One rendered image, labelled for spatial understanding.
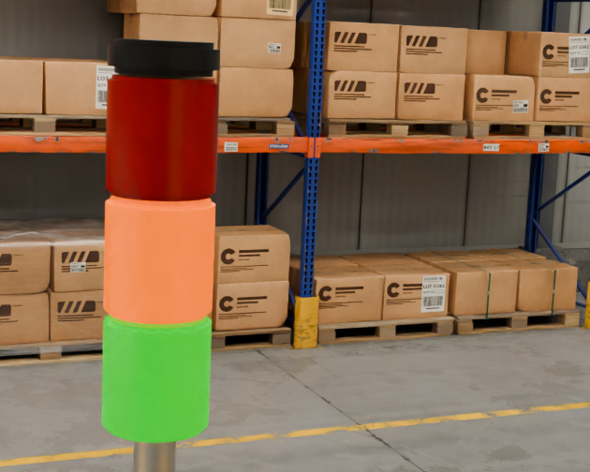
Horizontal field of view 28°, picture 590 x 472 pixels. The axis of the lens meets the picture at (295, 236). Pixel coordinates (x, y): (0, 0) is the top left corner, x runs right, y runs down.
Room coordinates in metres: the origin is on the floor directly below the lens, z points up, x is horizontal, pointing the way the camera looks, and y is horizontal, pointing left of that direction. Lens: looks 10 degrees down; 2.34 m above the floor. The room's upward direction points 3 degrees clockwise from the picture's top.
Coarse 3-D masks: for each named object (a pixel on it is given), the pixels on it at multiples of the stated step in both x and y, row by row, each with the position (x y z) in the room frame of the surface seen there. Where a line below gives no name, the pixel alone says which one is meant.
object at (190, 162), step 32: (128, 96) 0.51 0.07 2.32; (160, 96) 0.50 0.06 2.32; (192, 96) 0.51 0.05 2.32; (128, 128) 0.51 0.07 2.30; (160, 128) 0.50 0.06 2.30; (192, 128) 0.51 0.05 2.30; (128, 160) 0.51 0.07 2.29; (160, 160) 0.50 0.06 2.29; (192, 160) 0.51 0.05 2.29; (128, 192) 0.51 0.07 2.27; (160, 192) 0.50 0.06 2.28; (192, 192) 0.51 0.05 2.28
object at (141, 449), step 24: (120, 48) 0.51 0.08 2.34; (144, 48) 0.50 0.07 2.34; (168, 48) 0.51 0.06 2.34; (192, 48) 0.51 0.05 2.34; (120, 72) 0.52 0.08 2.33; (144, 72) 0.51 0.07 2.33; (168, 72) 0.51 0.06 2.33; (192, 72) 0.51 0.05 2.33; (144, 456) 0.52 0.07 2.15; (168, 456) 0.52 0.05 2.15
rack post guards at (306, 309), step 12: (588, 288) 9.77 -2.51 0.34; (300, 300) 8.66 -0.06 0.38; (312, 300) 8.69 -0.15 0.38; (588, 300) 9.76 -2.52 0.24; (300, 312) 8.66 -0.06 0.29; (312, 312) 8.69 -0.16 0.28; (588, 312) 9.75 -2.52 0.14; (300, 324) 8.66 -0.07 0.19; (312, 324) 8.69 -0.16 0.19; (588, 324) 9.74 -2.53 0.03; (300, 336) 8.66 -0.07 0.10; (312, 336) 8.69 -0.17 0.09
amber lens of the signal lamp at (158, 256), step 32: (128, 224) 0.51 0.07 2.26; (160, 224) 0.50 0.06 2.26; (192, 224) 0.51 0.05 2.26; (128, 256) 0.51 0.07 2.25; (160, 256) 0.50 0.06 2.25; (192, 256) 0.51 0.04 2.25; (128, 288) 0.51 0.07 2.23; (160, 288) 0.50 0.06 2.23; (192, 288) 0.51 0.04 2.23; (128, 320) 0.51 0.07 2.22; (160, 320) 0.50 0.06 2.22; (192, 320) 0.51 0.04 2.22
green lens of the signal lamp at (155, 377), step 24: (120, 336) 0.51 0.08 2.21; (144, 336) 0.50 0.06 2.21; (168, 336) 0.51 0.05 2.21; (192, 336) 0.51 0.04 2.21; (120, 360) 0.51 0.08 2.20; (144, 360) 0.50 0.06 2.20; (168, 360) 0.51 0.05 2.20; (192, 360) 0.51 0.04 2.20; (120, 384) 0.51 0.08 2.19; (144, 384) 0.50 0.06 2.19; (168, 384) 0.51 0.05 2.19; (192, 384) 0.51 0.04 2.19; (120, 408) 0.51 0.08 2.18; (144, 408) 0.50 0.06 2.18; (168, 408) 0.51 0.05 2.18; (192, 408) 0.51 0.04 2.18; (120, 432) 0.51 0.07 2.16; (144, 432) 0.50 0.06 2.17; (168, 432) 0.51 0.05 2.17; (192, 432) 0.51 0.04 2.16
